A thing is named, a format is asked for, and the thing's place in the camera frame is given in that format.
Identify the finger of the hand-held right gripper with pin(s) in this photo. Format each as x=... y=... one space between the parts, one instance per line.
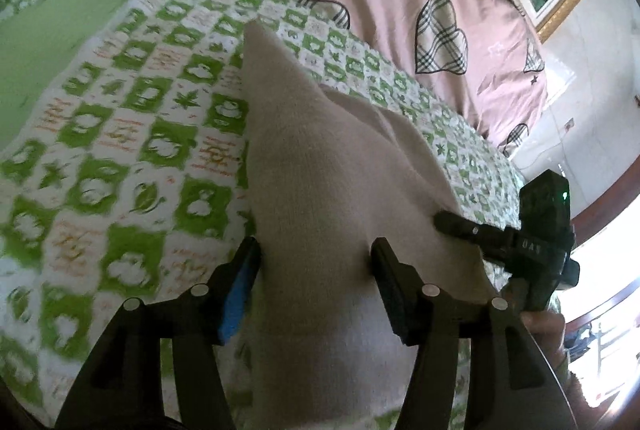
x=460 y=225

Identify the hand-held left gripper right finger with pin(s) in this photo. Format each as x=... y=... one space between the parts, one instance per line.
x=395 y=305

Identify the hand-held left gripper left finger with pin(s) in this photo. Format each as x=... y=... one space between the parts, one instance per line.
x=237 y=300

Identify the beige knit sweater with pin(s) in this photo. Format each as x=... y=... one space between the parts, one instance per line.
x=325 y=185

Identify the person's right forearm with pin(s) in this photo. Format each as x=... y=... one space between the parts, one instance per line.
x=572 y=390

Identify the person's right hand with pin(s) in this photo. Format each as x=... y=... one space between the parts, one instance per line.
x=545 y=327

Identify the green patterned bedsheet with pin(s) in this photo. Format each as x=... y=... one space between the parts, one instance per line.
x=125 y=135

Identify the plain green sheet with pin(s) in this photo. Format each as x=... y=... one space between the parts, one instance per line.
x=60 y=35

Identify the reddish brown wooden rail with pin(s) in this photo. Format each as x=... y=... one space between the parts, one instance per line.
x=605 y=207

